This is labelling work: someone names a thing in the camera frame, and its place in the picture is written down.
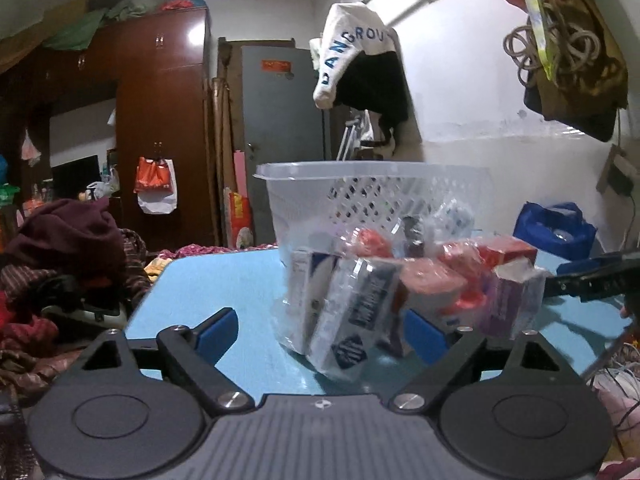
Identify blue plastic bag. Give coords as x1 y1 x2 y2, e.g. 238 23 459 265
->
514 201 598 262

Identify green cloth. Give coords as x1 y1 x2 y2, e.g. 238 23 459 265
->
42 7 108 52

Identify red round jar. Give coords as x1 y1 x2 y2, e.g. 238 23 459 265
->
350 228 394 259

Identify leaning wooden boards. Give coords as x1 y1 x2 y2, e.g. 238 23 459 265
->
212 77 241 248

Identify yellow cloth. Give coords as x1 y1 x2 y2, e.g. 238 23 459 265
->
144 257 173 282

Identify yellow green strap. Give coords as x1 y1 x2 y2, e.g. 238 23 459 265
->
510 0 557 81

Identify black monitor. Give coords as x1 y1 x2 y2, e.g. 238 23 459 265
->
51 155 102 201

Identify white cables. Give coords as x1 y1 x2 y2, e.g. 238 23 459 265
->
590 335 640 411

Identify brown hanging bag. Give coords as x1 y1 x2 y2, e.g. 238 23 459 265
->
522 0 629 142

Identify striped clothes pile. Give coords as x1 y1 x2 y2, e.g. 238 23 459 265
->
0 227 151 396

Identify white box with blue print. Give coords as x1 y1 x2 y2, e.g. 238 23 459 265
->
289 250 341 351

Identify floral bedding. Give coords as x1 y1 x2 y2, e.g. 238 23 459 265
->
145 242 278 273

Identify pink plastic bag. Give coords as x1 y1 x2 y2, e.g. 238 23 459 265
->
20 130 42 167

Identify brown wooden wardrobe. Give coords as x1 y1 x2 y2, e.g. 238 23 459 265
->
0 7 221 251

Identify white plastic basket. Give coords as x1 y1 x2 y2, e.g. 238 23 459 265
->
252 161 493 273

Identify red printed packet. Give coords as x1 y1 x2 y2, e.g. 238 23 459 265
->
229 187 253 248

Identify red and white plastic bag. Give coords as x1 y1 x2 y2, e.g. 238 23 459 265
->
134 156 178 215

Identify grey door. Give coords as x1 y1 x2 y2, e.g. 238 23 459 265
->
240 45 332 248

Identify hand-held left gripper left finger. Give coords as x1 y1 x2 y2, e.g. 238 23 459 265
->
80 307 253 417

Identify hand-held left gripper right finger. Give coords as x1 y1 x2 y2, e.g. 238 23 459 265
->
391 310 571 416

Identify blue and white box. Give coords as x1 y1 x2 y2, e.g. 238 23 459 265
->
305 255 403 378

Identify white and black hanging bag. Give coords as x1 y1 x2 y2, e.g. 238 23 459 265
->
357 110 398 157

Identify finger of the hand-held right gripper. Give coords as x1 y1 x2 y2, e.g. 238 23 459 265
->
556 251 640 281
544 267 640 303

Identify white patterned packet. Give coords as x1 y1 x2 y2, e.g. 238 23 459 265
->
434 200 476 242

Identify red lidded container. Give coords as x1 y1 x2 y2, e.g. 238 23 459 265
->
440 241 488 311

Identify white hoodie with blue letters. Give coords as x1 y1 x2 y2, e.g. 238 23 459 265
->
310 2 401 110

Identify wall power adapter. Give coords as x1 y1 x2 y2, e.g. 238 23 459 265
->
596 144 640 197

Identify red box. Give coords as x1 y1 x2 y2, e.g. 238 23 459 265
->
477 236 538 267

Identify coiled rope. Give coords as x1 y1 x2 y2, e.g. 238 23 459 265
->
504 2 608 86

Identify pink cloth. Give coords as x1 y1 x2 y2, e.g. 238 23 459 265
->
595 382 640 480

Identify black hanging garment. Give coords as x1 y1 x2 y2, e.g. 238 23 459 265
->
332 52 416 126

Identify dark small bottle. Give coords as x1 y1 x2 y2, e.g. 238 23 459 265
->
402 216 426 258

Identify pink board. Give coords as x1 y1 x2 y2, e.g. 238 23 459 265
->
233 151 249 196

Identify clear plastic bag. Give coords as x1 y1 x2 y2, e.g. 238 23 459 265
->
272 200 548 381

